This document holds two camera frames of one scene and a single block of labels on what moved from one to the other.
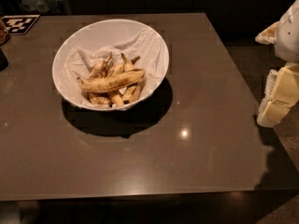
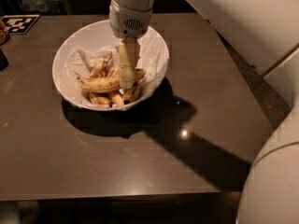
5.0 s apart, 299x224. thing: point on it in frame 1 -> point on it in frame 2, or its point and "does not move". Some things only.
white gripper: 288,36 -> 128,22
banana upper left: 100,70 does not move
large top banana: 113,80 does not move
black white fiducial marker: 19,24 does not move
